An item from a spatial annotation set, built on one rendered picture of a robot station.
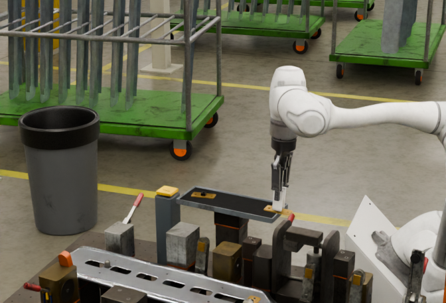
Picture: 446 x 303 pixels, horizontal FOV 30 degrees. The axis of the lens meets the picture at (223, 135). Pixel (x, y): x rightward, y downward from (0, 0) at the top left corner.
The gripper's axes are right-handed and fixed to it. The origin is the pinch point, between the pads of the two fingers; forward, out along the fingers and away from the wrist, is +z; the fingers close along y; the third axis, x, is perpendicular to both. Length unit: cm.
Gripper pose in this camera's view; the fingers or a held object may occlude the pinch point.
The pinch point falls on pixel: (279, 198)
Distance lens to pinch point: 255.7
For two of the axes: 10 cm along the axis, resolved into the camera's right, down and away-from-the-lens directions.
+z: -0.5, 9.4, 3.3
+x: -9.1, -1.8, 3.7
